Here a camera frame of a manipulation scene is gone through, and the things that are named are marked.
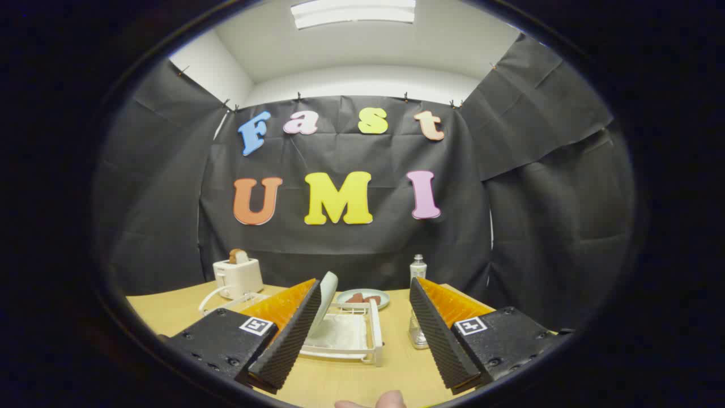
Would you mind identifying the white wire dish rack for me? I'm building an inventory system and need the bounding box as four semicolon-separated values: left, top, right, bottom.
198;286;385;368

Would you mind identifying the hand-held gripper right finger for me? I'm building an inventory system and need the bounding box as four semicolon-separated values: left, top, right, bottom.
408;277;561;396

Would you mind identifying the pale green food plate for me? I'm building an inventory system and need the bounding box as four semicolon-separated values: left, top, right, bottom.
337;288;390;311

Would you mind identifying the ceiling light panel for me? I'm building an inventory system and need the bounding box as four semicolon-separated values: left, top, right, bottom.
290;0;417;30

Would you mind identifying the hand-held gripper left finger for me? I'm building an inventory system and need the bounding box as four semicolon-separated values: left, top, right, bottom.
163;278;322;396

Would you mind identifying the metal wire basket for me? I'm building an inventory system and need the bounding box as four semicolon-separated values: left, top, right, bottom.
409;309;430;350

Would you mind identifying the white toaster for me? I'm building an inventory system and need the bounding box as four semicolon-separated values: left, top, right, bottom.
212;258;265;300

